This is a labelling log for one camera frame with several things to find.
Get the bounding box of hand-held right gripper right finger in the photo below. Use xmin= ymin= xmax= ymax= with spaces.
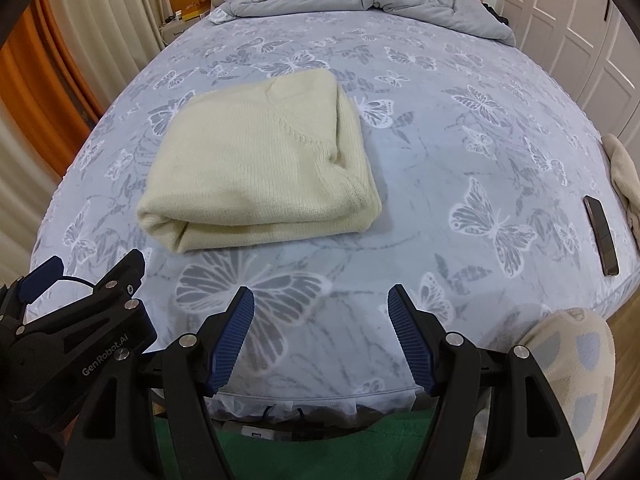
xmin=387 ymin=283 xmax=586 ymax=480

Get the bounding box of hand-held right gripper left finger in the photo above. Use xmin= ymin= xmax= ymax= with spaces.
xmin=59 ymin=286 xmax=256 ymax=480

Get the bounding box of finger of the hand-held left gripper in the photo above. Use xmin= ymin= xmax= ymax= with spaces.
xmin=0 ymin=255 xmax=65 ymax=322
xmin=24 ymin=248 xmax=147 ymax=332

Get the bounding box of cream knit cardigan sweater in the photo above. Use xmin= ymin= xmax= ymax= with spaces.
xmin=137 ymin=68 xmax=384 ymax=254

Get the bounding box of beige curtain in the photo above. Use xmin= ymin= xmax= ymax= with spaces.
xmin=0 ymin=94 xmax=77 ymax=273
xmin=44 ymin=0 xmax=172 ymax=127

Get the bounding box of white power strip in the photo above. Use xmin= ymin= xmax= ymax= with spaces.
xmin=221 ymin=420 xmax=297 ymax=442

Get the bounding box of green floor mat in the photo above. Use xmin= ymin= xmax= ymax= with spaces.
xmin=154 ymin=400 xmax=442 ymax=480

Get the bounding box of grey butterfly print blanket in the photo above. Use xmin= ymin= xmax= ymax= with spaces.
xmin=30 ymin=7 xmax=627 ymax=417

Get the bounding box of orange curtain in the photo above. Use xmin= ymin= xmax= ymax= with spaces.
xmin=0 ymin=0 xmax=102 ymax=163

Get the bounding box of dark smartphone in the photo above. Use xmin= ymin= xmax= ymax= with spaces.
xmin=583 ymin=195 xmax=621 ymax=277

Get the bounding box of cream fuzzy cloth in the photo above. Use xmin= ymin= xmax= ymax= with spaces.
xmin=601 ymin=133 xmax=640 ymax=242

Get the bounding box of bedside nightstand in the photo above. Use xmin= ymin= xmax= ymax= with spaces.
xmin=159 ymin=9 xmax=212 ymax=52

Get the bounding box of white panelled wardrobe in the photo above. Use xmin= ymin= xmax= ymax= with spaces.
xmin=480 ymin=0 xmax=640 ymax=147

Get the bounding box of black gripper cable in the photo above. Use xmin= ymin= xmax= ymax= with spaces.
xmin=59 ymin=274 xmax=100 ymax=290

